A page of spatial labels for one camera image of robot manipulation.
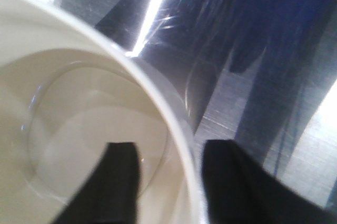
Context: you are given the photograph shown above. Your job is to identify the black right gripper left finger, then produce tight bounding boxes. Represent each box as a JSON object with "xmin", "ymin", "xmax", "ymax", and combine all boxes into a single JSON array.
[{"xmin": 53, "ymin": 142, "xmax": 141, "ymax": 223}]

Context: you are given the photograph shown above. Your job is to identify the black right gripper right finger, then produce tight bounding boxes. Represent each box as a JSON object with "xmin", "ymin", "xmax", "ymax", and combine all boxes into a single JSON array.
[{"xmin": 202, "ymin": 139, "xmax": 336, "ymax": 223}]

